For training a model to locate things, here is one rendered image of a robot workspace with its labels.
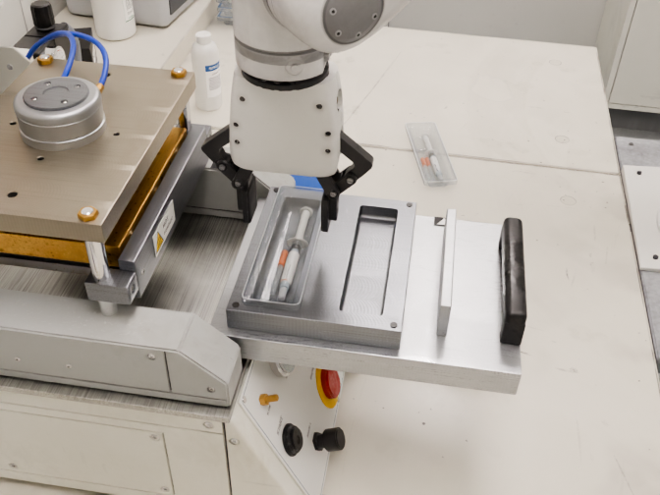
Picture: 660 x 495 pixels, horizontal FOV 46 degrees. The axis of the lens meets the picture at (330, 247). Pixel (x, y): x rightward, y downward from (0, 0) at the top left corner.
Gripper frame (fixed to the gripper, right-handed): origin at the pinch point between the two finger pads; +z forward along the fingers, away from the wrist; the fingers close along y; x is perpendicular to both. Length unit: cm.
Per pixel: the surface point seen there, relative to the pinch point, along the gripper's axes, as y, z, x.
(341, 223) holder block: -4.7, 5.1, -4.8
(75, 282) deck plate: 23.2, 11.4, 2.5
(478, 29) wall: -28, 89, -243
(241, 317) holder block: 2.6, 5.9, 9.9
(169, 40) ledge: 42, 25, -83
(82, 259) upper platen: 17.2, 0.6, 10.1
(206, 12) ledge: 39, 26, -100
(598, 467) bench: -36.3, 29.7, 3.6
